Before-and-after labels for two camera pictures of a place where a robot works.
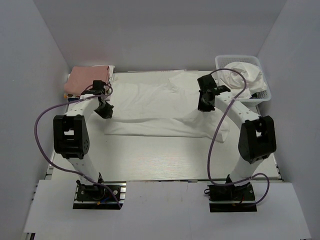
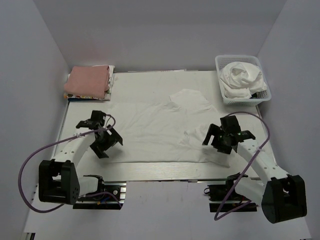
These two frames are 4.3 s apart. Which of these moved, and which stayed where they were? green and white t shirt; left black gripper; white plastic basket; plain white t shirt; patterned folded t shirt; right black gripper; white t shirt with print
Moved: left black gripper; right black gripper; plain white t shirt
Stayed: patterned folded t shirt; white plastic basket; green and white t shirt; white t shirt with print
